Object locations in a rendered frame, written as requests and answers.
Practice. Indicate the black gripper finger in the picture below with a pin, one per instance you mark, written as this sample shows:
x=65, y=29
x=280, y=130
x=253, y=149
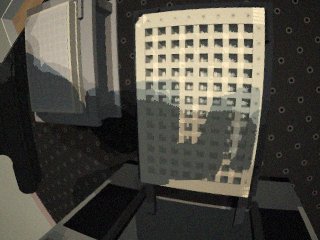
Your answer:
x=16, y=134

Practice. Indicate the black perforated breadboard plate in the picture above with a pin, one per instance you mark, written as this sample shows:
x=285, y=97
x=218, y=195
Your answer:
x=76, y=160

